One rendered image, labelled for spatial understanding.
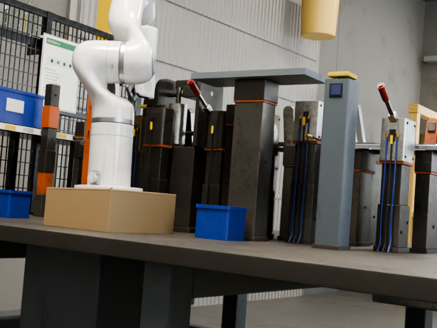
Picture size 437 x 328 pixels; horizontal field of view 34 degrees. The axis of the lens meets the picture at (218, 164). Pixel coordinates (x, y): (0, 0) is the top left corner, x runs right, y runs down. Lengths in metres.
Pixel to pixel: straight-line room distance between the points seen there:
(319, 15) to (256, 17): 0.57
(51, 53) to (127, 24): 1.07
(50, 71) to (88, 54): 1.12
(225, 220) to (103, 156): 0.38
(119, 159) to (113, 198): 0.16
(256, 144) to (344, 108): 0.27
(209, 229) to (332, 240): 0.32
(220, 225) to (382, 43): 6.82
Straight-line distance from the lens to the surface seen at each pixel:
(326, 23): 6.51
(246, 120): 2.03
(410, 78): 9.31
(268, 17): 6.49
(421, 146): 2.10
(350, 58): 7.88
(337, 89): 1.91
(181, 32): 5.53
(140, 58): 2.04
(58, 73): 3.20
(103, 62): 2.05
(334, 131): 1.90
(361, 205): 2.23
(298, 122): 2.12
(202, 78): 2.09
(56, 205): 2.04
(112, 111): 2.02
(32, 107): 2.84
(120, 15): 2.18
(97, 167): 2.01
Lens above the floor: 0.79
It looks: 3 degrees up
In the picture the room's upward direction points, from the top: 4 degrees clockwise
